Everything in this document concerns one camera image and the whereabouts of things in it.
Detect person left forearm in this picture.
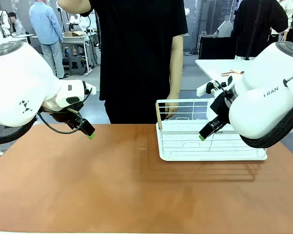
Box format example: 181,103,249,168
169,58,184,96

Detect person in black jacket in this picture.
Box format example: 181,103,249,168
230,0,289,59

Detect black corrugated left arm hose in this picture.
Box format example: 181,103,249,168
0,116,38,145

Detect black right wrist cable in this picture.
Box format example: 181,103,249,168
206,75,235,98

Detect black monitor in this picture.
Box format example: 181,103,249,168
198,36,236,60

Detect white workbench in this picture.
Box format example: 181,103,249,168
31,33,95,74

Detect person in white shirt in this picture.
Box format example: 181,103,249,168
270,0,293,42

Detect grey step stool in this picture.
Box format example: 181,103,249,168
67,55,86,76

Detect person left hand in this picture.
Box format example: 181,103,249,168
164,93,180,120

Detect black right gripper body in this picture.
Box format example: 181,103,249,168
209,92,232,125

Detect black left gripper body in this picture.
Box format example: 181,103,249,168
51,110,84,125

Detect white dish rack wooden handles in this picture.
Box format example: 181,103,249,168
155,98,268,162

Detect person torso in black shirt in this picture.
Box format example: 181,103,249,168
89,0,189,124

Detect person right forearm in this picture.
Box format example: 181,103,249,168
57,0,93,14

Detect person in light blue shirt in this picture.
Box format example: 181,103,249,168
28,0,69,80

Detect white side table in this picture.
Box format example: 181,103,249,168
195,58,257,84

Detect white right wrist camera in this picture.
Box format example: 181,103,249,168
196,79,235,97

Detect copper coloured object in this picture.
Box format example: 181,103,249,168
221,70,245,77

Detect thin black cable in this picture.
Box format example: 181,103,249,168
36,85,93,135

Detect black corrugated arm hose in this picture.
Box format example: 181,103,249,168
0,116,38,145
239,103,293,149

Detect seated person in grey top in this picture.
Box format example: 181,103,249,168
7,12,26,36

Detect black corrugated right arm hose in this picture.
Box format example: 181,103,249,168
239,103,293,149

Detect cardboard box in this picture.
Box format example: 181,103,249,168
63,30,87,38

